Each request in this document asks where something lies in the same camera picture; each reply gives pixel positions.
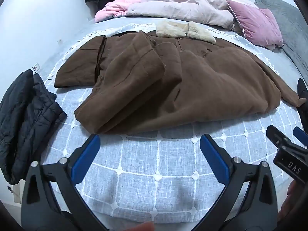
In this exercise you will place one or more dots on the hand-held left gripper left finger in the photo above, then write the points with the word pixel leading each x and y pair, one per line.
pixel 86 157

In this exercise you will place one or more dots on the grey bed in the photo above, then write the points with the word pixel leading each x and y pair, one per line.
pixel 65 45

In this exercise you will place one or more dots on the person's left hand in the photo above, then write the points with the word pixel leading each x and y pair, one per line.
pixel 140 226

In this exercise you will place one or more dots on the grey quilted pillow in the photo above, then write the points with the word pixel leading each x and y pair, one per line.
pixel 286 19

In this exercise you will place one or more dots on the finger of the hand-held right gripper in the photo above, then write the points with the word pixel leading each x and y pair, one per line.
pixel 275 134
pixel 300 134

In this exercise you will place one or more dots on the black puffer jacket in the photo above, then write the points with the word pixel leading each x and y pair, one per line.
pixel 24 122

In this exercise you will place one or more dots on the pink pillow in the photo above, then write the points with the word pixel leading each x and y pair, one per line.
pixel 256 24

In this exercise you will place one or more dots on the brown coat with fur collar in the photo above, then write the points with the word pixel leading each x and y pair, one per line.
pixel 192 84

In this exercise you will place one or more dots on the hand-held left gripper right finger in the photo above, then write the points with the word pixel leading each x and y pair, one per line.
pixel 214 157

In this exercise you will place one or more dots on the pale pink duvet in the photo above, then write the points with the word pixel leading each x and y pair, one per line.
pixel 182 6

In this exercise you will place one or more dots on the bright pink blanket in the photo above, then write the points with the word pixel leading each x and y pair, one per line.
pixel 113 8

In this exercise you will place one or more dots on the white box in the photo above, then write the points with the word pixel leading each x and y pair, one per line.
pixel 15 193

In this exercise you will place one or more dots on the person's right hand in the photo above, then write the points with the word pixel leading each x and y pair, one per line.
pixel 292 202

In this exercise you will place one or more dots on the white checked blanket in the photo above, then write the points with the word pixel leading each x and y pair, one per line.
pixel 144 173

